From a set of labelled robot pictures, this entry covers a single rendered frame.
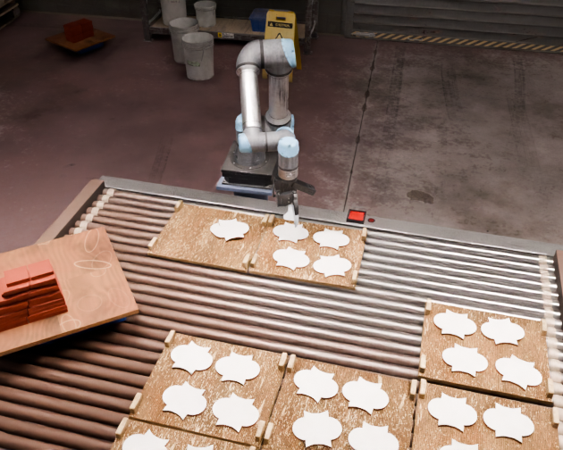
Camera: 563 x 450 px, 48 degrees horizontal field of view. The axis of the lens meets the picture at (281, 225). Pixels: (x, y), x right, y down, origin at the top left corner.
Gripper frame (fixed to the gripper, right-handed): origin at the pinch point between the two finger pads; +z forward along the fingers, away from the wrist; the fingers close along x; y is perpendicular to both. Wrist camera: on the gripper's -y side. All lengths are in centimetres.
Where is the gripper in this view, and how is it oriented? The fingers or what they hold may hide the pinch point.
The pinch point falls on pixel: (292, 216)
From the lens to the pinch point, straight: 255.0
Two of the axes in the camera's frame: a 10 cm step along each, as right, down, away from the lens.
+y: -9.7, 1.5, -2.1
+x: 2.6, 5.9, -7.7
